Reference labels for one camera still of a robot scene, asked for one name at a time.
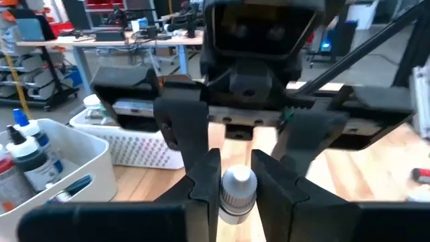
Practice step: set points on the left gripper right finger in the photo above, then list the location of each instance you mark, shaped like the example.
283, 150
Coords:
319, 222

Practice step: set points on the red food colouring bottle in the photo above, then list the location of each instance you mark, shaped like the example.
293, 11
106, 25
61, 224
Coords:
421, 175
13, 188

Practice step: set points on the blue colouring bottle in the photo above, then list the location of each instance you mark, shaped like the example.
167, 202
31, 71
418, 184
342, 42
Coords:
30, 129

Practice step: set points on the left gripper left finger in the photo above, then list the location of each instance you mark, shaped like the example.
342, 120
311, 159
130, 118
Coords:
134, 222

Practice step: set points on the purple food colouring bottle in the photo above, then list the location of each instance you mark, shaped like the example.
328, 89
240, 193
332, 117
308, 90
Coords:
238, 188

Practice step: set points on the storage shelf rack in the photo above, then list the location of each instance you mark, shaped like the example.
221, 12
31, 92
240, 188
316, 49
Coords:
40, 84

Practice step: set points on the blue cylindrical tube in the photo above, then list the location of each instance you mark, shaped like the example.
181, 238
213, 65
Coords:
77, 185

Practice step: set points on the silver aluminium post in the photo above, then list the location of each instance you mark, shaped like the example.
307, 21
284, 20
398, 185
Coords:
421, 101

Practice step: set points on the black colouring bottle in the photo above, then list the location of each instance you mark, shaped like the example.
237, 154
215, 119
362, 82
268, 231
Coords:
30, 158

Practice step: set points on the black computer tower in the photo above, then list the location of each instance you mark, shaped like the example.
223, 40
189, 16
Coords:
331, 40

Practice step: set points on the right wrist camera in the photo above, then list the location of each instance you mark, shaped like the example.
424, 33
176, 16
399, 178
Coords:
262, 30

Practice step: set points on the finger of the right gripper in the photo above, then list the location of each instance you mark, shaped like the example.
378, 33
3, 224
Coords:
309, 134
184, 127

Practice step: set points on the grey plastic bin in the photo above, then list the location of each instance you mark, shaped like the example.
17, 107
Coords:
84, 151

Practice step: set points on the white perforated basket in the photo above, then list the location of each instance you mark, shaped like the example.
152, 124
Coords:
134, 151

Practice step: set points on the white lid spice jar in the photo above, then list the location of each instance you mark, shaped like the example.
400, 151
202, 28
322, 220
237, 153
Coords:
92, 102

